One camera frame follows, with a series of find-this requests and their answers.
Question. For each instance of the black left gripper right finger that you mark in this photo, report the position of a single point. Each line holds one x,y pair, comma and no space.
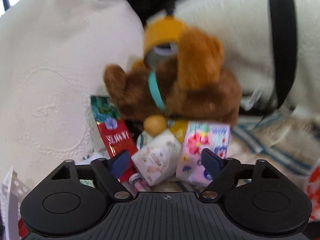
223,172

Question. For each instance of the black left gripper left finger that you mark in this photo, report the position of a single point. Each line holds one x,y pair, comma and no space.
107,173

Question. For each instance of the small glass vial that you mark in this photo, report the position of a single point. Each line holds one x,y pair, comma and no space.
139,183

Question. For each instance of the red flaxseed packet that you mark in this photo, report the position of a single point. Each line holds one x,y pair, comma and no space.
115,135

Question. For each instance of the pink floral tissue pack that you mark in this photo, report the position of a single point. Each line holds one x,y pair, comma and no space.
201,135

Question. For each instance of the striped bed sheet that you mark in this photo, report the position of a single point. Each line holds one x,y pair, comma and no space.
288,141

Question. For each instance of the white crimped snack packet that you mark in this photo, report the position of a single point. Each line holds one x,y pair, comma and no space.
158,159

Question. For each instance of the brown plush toy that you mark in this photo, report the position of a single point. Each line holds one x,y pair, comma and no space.
191,85

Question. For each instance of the white perforated plastic basket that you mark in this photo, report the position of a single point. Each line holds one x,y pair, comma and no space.
13,192

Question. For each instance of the large cream pillow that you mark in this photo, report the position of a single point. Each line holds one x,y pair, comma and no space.
53,54

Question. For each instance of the orange roll of tape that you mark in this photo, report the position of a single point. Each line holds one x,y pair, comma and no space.
160,39

